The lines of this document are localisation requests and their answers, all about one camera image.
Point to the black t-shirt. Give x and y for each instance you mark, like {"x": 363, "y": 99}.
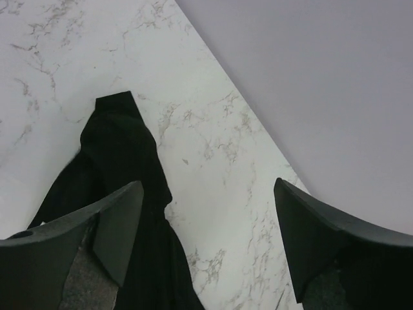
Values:
{"x": 130, "y": 256}

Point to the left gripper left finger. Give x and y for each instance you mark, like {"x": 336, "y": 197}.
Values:
{"x": 35, "y": 263}

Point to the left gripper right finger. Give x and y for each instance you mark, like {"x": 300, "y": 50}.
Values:
{"x": 337, "y": 260}

